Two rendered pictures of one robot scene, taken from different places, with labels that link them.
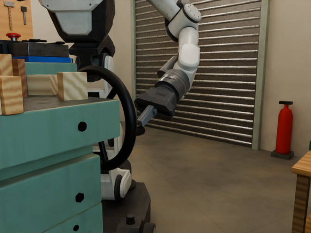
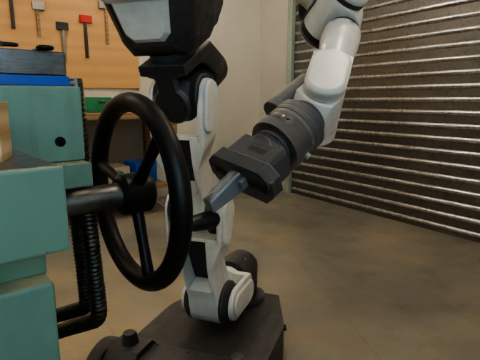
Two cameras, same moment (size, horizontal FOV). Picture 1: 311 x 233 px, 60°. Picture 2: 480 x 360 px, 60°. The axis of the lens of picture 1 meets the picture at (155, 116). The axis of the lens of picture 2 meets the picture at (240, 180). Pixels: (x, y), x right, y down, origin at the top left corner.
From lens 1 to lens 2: 0.21 m
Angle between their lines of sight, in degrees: 13
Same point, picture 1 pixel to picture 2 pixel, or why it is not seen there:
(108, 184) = (208, 296)
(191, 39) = (341, 41)
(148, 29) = not seen: hidden behind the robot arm
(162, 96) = (259, 154)
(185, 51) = (321, 63)
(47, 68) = (12, 96)
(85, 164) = (10, 303)
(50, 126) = not seen: outside the picture
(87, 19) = (161, 13)
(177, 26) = (318, 18)
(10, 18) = (106, 27)
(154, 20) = not seen: hidden behind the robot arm
